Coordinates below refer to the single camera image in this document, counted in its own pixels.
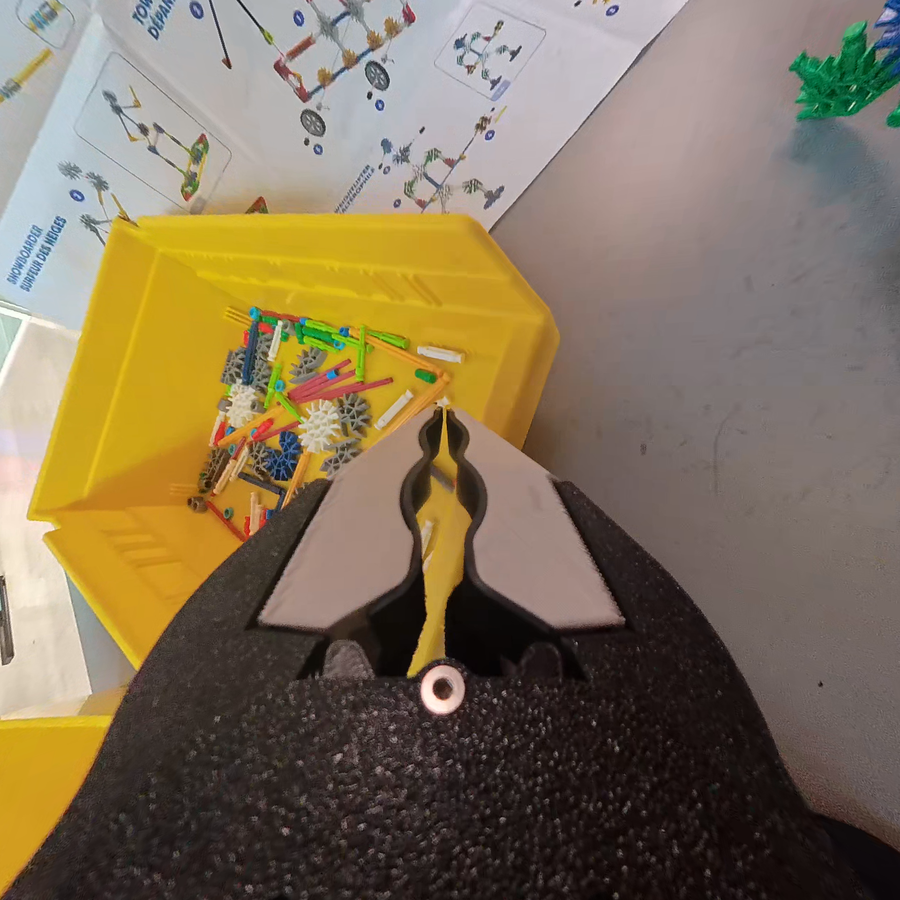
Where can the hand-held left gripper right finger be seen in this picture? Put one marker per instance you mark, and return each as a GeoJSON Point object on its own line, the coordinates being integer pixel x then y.
{"type": "Point", "coordinates": [548, 555]}

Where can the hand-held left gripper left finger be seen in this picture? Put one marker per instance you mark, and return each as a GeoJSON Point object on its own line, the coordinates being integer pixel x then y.
{"type": "Point", "coordinates": [337, 555]}

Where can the pile of toy pieces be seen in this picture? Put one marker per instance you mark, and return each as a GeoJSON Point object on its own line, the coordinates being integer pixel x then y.
{"type": "Point", "coordinates": [320, 425]}

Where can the yellow divided plastic bin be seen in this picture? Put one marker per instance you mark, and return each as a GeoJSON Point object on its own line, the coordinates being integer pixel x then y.
{"type": "Point", "coordinates": [176, 281]}

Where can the green and blue toy assembly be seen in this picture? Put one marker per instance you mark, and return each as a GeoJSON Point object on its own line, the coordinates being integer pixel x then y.
{"type": "Point", "coordinates": [837, 77]}

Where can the grey desk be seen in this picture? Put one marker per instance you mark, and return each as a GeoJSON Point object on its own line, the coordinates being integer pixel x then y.
{"type": "Point", "coordinates": [703, 351]}

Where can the white toy instruction sheet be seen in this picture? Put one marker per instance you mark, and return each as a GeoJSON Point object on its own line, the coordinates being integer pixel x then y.
{"type": "Point", "coordinates": [232, 119]}

